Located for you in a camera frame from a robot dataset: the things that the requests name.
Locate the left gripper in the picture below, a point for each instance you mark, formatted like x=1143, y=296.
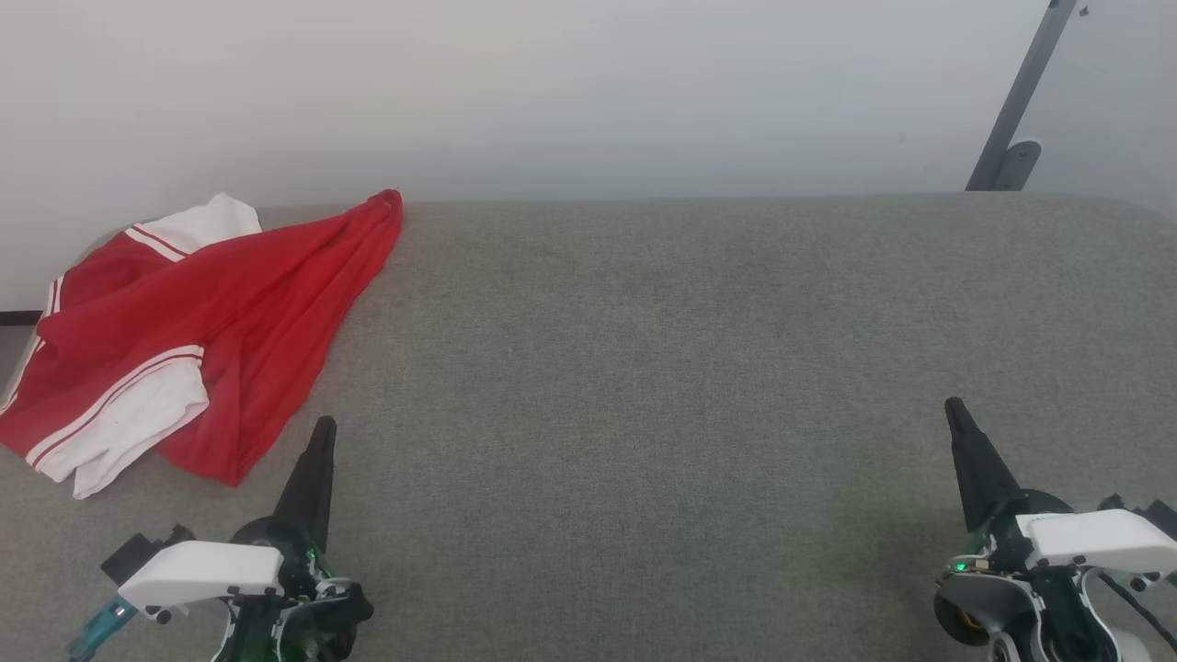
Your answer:
x=308, y=607

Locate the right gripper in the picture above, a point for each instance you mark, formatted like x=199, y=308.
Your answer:
x=1002, y=588

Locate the red and white shirt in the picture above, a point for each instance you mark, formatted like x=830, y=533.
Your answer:
x=230, y=303

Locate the black baseboard strip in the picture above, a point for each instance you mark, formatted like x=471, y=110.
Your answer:
x=18, y=318

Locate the grey metal pole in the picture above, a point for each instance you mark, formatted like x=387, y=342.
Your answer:
x=1025, y=83

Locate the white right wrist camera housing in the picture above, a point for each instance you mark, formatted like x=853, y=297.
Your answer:
x=1094, y=538

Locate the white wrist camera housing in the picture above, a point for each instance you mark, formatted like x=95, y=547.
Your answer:
x=1094, y=538
x=202, y=568

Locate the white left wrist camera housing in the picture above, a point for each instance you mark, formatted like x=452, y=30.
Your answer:
x=202, y=568

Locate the grey pole bracket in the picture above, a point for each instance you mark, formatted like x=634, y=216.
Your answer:
x=1019, y=164

